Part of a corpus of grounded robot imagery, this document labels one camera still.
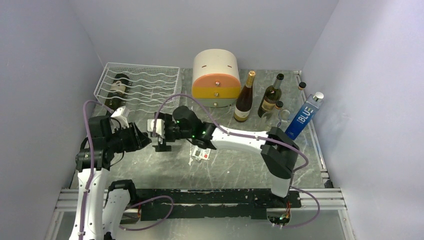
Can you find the dark green wine bottle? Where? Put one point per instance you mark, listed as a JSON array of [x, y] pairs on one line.
[[271, 96]]

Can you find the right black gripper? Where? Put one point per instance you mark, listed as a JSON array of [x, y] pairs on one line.
[[163, 147]]

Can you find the blue clear square bottle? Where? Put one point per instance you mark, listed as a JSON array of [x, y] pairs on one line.
[[305, 114]]

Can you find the clear glass bottle black cap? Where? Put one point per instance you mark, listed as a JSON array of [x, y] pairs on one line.
[[291, 105]]

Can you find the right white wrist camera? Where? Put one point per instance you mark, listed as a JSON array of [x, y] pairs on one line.
[[157, 125]]

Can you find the clear bottle black-gold label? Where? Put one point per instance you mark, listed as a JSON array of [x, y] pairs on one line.
[[161, 141]]

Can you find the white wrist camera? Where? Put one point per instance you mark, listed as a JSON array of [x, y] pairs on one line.
[[121, 115], [157, 125]]

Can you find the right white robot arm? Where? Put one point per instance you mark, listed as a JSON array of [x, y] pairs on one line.
[[277, 150]]

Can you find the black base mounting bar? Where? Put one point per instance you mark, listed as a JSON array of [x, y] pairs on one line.
[[207, 203]]

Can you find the cream drawer cabinet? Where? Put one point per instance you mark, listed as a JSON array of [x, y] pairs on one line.
[[215, 78]]

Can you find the clear bottle cream label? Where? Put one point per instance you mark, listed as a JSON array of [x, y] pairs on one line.
[[272, 118]]

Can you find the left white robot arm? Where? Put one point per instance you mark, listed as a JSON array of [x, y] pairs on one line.
[[100, 208]]

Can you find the dark green lower-rack bottle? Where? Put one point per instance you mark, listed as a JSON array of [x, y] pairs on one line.
[[117, 91]]

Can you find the white wire wine rack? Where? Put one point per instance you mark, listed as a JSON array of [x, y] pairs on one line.
[[149, 86]]

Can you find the dark red wine bottle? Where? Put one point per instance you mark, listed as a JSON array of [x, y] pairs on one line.
[[245, 99]]

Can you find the ruler set plastic package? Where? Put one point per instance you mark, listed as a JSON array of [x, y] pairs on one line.
[[199, 154]]

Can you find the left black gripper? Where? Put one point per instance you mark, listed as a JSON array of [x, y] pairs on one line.
[[137, 139]]

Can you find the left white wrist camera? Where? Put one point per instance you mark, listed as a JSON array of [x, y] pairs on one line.
[[121, 115]]

